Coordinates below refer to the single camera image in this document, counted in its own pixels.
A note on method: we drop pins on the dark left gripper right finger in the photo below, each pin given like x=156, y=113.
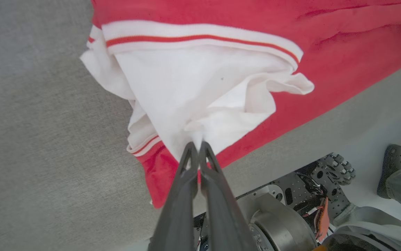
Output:
x=223, y=212

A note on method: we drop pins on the dark perforated clog shoe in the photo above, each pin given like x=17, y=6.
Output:
x=390, y=167

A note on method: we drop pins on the red and white garment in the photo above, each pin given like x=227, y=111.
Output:
x=291, y=69

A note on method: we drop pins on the metal wheeled robot base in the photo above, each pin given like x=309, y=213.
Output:
x=284, y=216

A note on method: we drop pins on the black omni wheel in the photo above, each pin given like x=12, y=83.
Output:
x=339, y=169

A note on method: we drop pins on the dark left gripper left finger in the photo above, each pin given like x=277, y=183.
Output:
x=181, y=209

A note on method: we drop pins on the white grey robot torso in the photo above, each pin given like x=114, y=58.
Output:
x=378, y=230

